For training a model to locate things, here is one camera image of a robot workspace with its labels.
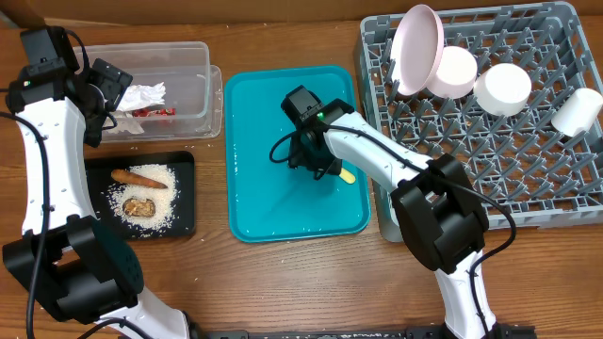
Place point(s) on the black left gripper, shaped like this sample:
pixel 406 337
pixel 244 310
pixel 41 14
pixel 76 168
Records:
pixel 113 82

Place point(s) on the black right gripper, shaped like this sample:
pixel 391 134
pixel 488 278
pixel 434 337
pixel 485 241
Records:
pixel 301 160

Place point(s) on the white tissue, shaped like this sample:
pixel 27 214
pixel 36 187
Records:
pixel 136 97

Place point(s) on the yellow plastic spoon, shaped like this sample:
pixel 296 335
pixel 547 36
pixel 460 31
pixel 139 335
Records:
pixel 347 176

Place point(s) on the red snack wrapper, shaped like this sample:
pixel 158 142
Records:
pixel 148 112

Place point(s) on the brown carrot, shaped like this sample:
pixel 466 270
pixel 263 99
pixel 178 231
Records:
pixel 129 178

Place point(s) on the brown meat patty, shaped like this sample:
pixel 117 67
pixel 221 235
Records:
pixel 139 208

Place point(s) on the pile of white rice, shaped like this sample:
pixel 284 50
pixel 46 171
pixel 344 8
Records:
pixel 117 193

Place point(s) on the white round plate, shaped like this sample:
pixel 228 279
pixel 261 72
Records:
pixel 417 49

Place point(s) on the white bowl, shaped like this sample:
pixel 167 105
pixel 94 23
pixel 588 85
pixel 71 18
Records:
pixel 503 90

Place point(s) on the white upturned cup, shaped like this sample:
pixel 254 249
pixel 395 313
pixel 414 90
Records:
pixel 578 113

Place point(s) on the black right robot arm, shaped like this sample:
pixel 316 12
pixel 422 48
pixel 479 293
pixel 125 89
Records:
pixel 440 217

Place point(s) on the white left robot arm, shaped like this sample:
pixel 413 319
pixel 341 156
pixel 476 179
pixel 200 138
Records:
pixel 70 264

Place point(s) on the teal serving tray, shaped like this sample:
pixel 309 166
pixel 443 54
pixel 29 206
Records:
pixel 267 200

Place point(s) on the clear plastic storage bin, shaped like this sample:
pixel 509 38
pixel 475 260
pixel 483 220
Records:
pixel 193 99

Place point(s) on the black plastic tray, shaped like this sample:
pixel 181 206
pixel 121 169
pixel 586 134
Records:
pixel 99 170

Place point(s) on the grey dish rack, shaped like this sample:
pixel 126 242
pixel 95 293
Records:
pixel 546 179

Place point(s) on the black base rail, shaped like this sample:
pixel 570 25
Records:
pixel 500 331

